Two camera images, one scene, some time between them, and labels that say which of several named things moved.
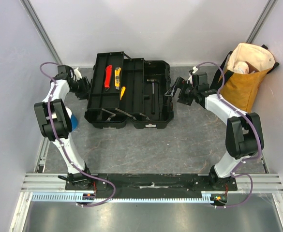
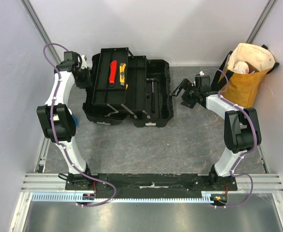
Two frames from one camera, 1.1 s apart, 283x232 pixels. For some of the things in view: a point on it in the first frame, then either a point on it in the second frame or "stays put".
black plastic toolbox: [125, 91] stays put
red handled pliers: [108, 74] → [113, 65]
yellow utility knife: [117, 77] → [122, 66]
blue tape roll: [73, 119] stays put
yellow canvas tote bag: [245, 68] stays put
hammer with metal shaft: [153, 104] stays put
